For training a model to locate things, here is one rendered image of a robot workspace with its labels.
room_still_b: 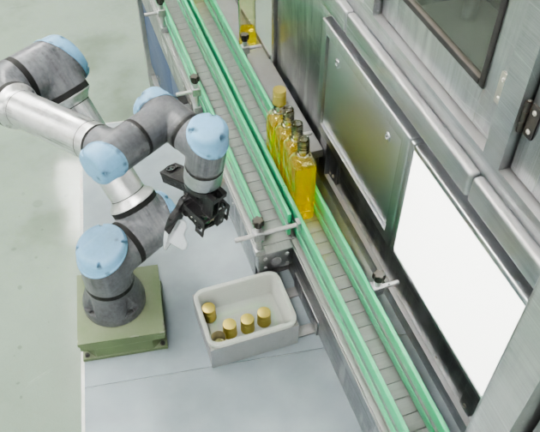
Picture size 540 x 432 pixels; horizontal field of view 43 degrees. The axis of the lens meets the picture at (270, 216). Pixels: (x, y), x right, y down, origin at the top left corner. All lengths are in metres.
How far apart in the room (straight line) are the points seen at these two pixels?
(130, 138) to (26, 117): 0.26
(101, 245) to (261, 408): 0.52
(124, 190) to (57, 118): 0.33
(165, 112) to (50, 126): 0.22
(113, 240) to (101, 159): 0.40
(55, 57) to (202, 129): 0.46
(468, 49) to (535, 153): 0.23
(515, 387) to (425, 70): 0.93
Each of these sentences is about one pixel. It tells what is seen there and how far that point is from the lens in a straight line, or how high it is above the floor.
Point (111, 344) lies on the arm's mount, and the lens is 1.71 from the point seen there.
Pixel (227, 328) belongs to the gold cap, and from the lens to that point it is 1.68.
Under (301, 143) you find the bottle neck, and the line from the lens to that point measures 1.63.
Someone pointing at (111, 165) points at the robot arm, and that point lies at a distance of 1.20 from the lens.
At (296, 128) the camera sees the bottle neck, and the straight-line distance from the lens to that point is 1.67.
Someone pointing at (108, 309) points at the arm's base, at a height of 0.89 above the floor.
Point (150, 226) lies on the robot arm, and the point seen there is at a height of 1.04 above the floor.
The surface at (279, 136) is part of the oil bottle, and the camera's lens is 1.76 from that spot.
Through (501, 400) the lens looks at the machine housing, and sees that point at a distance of 0.58.
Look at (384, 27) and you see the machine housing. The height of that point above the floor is 1.43.
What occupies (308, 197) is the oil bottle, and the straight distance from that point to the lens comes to 1.75.
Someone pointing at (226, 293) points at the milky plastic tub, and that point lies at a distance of 1.75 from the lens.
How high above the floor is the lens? 2.23
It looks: 48 degrees down
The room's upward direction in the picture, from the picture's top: straight up
